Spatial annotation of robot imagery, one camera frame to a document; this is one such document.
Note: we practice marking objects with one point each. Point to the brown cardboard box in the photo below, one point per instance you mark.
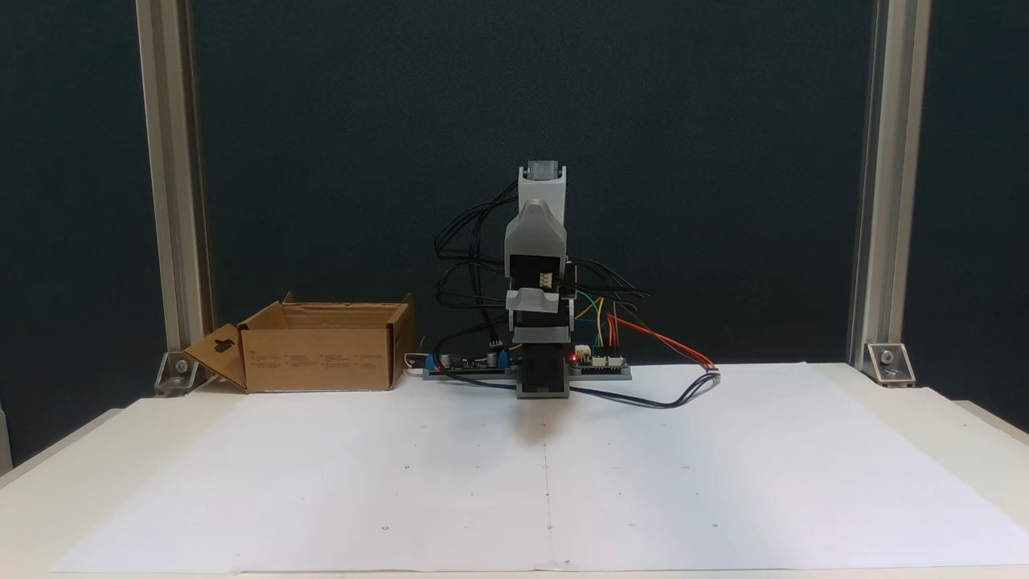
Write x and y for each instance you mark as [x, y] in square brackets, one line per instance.
[321, 358]

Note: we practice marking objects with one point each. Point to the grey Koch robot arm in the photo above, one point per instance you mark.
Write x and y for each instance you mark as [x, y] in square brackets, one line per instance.
[543, 186]

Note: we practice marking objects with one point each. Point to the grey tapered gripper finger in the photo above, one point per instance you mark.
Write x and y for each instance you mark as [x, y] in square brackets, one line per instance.
[536, 233]

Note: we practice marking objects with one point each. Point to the metal corner bracket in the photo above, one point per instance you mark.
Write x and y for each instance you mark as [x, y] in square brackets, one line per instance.
[178, 376]
[891, 363]

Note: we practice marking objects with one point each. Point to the aluminium frame post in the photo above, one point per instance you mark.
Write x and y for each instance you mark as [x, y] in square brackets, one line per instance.
[892, 161]
[173, 161]

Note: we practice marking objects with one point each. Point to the blue power circuit board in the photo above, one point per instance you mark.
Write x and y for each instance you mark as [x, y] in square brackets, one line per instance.
[470, 363]

